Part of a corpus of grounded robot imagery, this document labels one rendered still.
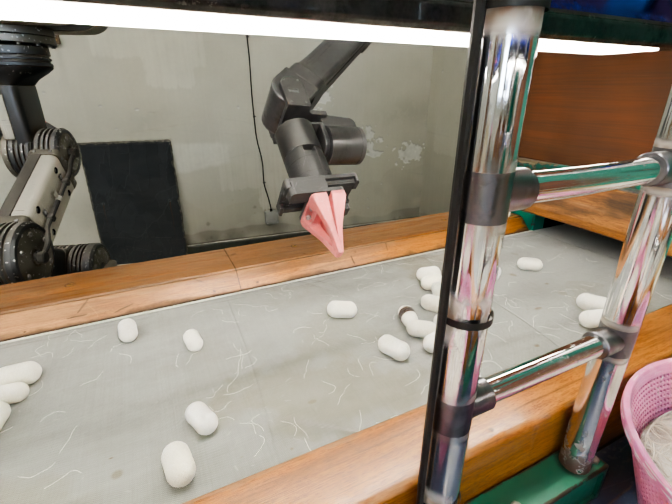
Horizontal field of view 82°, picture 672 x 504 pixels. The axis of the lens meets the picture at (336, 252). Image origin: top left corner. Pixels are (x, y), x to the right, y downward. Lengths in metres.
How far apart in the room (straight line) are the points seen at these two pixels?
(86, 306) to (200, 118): 1.93
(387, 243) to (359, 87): 2.02
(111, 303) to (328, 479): 0.37
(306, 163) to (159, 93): 1.93
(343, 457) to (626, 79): 0.69
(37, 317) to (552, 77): 0.88
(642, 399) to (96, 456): 0.46
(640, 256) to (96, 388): 0.45
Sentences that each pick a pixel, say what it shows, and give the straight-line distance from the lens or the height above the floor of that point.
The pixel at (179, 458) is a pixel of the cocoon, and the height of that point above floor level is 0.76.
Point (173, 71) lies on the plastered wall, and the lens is 2.41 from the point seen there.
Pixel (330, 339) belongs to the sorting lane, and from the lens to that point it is 0.45.
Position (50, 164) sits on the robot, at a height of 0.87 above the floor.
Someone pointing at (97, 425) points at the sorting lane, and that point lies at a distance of 0.41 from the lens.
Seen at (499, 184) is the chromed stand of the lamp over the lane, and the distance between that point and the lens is 0.17.
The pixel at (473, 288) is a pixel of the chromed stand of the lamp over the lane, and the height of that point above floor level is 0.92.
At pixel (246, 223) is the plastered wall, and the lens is 2.55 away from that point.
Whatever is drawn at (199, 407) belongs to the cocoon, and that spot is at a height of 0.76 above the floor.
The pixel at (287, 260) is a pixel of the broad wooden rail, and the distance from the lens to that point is 0.59.
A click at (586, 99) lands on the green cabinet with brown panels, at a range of 0.83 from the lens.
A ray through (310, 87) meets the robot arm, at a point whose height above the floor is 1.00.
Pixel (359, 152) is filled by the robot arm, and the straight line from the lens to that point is 0.59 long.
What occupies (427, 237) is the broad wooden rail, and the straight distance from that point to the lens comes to 0.71.
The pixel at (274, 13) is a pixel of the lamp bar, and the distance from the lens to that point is 0.26.
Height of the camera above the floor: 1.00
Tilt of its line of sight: 23 degrees down
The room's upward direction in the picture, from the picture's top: straight up
